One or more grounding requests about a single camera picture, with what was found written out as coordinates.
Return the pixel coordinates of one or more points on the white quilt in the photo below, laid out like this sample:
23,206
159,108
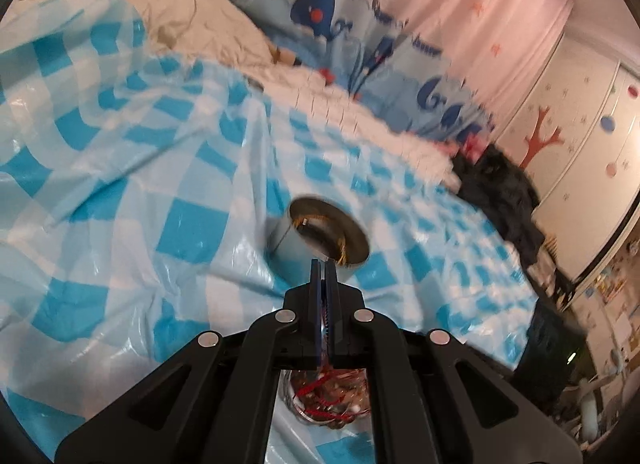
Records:
210,24

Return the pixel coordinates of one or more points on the round silver tin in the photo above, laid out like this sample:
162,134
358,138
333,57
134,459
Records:
285,244

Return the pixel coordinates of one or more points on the whale print pillow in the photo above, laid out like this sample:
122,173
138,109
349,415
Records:
310,4
425,89

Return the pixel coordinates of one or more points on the pile of mixed jewelry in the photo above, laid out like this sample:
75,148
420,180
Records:
325,394

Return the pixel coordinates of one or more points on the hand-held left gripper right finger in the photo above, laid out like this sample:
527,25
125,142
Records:
332,304

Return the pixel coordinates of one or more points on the black bin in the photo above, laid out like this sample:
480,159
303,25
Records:
547,349

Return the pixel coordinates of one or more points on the blue checkered plastic sheet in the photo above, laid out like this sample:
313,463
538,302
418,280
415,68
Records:
150,194

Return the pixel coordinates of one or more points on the pile of dark clothes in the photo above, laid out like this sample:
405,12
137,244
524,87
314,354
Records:
500,189

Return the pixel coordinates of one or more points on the pink star curtain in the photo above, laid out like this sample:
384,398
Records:
475,4

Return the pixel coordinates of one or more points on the small wooden toy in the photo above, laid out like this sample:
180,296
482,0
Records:
282,55

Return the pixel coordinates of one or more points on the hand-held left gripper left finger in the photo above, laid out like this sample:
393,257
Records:
316,304

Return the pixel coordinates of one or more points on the white wardrobe with tree sticker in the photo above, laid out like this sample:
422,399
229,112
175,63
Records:
575,134

